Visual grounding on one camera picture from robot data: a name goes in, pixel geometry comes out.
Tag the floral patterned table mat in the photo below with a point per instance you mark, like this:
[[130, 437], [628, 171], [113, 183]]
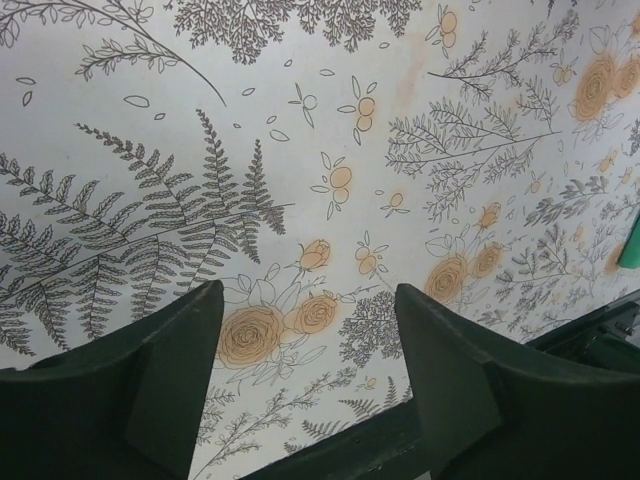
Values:
[[311, 155]]

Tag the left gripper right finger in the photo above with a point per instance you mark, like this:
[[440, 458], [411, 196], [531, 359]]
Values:
[[565, 406]]

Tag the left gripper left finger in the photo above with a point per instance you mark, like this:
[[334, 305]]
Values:
[[125, 406]]

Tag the green folded cloth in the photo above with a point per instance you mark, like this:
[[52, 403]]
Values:
[[630, 255]]

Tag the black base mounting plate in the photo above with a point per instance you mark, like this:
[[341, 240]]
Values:
[[390, 444]]

